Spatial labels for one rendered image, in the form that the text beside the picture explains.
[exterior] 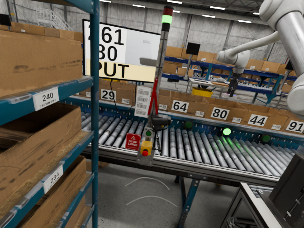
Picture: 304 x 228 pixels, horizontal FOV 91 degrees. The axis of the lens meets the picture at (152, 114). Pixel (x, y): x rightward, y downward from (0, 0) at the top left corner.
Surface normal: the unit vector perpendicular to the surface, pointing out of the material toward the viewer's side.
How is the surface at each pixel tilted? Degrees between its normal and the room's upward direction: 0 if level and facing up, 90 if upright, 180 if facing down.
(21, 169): 91
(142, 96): 90
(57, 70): 91
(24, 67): 91
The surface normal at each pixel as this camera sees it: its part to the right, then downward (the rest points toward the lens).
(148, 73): 0.25, 0.34
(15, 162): 0.98, 0.18
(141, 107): -0.10, 0.37
